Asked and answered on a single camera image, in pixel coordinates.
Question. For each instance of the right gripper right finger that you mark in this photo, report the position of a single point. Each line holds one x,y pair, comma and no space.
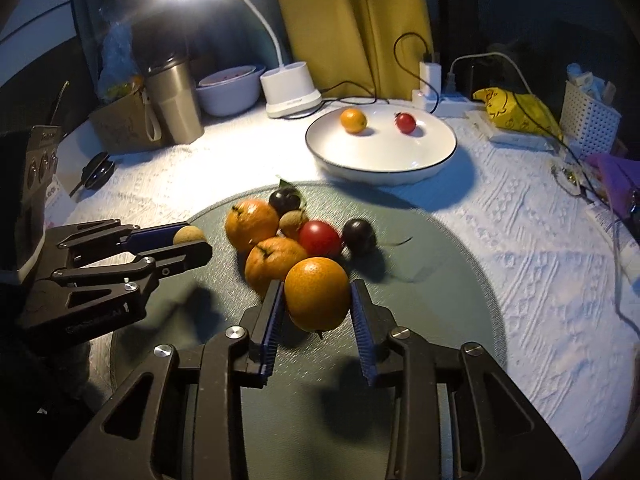
455,409

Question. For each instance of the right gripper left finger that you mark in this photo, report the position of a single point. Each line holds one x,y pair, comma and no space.
179,413

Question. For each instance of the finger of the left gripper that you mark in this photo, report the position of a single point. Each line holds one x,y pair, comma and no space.
82,243
99,299

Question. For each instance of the green-brown longan front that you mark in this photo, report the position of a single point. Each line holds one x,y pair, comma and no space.
188,234

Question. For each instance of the orange mandarin without stem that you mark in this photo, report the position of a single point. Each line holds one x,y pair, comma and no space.
249,222

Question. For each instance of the orange mandarin with stem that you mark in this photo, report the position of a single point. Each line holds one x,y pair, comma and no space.
271,260

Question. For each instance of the oval orange kumquat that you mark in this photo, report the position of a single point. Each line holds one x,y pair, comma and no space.
317,294

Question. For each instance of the dark purple cherry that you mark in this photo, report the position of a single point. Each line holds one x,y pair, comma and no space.
285,198

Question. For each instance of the brown longan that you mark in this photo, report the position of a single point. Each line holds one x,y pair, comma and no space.
292,222

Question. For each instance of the large red tomato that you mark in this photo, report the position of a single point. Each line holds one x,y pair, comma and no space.
320,239

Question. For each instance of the round orange kumquat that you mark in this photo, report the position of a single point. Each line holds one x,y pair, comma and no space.
353,120

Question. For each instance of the small red cherry tomato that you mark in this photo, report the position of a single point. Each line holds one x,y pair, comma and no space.
405,122

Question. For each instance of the plastic bag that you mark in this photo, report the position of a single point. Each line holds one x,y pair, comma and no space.
120,74

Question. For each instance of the steel tumbler cup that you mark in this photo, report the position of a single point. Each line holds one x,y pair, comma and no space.
171,89

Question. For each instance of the lavender bowl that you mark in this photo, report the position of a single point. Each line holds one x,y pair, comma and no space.
230,92

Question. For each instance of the white desk lamp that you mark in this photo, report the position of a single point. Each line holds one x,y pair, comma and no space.
288,88

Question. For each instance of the white ceramic plate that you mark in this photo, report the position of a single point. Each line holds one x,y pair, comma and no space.
381,154

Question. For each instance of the purple cloth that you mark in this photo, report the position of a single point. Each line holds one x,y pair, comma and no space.
620,177

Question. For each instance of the white power strip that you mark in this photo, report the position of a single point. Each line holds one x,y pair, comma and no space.
448,106

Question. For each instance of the yellow duck bag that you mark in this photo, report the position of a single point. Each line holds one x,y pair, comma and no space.
523,113

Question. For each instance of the white perforated basket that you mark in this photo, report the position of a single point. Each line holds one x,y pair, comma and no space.
589,126

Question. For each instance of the yellow curtain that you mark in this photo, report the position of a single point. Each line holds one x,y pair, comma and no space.
359,47

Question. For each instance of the white charger plug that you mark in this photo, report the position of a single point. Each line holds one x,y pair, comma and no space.
430,74

